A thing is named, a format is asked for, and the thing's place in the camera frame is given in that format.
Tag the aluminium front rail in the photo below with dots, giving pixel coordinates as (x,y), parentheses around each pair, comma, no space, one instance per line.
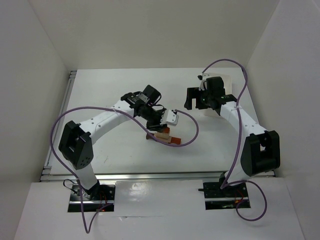
(47,177)

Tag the striped light wood block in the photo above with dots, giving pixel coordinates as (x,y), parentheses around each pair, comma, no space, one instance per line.
(163,141)

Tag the aluminium left rail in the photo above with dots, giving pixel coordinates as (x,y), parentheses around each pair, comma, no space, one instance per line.
(64,105)

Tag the orange arch block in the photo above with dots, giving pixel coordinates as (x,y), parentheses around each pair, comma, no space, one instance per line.
(175,140)

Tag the long light wood block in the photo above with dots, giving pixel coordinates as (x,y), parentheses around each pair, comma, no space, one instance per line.
(159,135)

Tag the reddish brown wedge block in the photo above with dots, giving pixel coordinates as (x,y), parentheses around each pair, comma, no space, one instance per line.
(166,130)

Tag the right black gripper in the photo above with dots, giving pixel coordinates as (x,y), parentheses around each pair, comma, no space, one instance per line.
(194,93)

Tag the tan rectangular block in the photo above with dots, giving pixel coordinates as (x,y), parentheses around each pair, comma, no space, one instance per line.
(167,137)

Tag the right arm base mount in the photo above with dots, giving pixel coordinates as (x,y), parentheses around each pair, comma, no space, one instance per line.
(224,199)

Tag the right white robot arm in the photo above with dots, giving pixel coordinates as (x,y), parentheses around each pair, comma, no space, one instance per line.
(257,151)

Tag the aluminium rail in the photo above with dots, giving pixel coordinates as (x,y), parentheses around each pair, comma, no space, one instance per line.
(64,105)
(47,177)

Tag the dark brown notched block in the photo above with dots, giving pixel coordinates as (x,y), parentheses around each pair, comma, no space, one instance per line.
(150,136)

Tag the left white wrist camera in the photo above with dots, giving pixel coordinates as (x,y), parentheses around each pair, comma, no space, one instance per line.
(170,117)

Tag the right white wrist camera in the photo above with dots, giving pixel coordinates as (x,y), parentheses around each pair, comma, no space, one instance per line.
(203,81)

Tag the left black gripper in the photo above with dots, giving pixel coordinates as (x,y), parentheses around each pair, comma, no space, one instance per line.
(155,126)

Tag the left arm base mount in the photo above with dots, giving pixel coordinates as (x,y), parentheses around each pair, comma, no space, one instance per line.
(104,198)

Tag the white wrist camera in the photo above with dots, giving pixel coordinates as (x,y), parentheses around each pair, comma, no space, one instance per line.
(170,117)
(203,81)

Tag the white plastic bin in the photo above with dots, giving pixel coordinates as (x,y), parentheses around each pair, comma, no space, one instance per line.
(227,82)

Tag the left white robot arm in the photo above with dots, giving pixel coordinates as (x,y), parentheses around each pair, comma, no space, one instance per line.
(76,143)

